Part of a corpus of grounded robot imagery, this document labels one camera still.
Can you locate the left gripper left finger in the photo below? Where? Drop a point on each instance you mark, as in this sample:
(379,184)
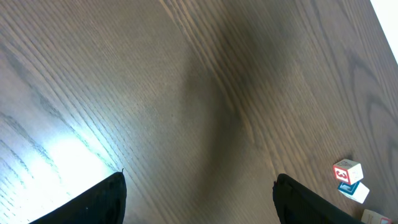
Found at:
(104,203)

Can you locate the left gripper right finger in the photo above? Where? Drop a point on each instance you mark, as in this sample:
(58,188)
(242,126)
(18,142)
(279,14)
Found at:
(296,204)

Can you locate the white block red number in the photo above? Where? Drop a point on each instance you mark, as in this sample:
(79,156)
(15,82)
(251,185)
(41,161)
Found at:
(348,171)

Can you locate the white block blue side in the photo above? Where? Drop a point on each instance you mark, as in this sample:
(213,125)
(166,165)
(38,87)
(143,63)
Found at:
(357,191)

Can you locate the white block front left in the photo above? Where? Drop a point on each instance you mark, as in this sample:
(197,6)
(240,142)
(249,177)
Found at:
(371,217)

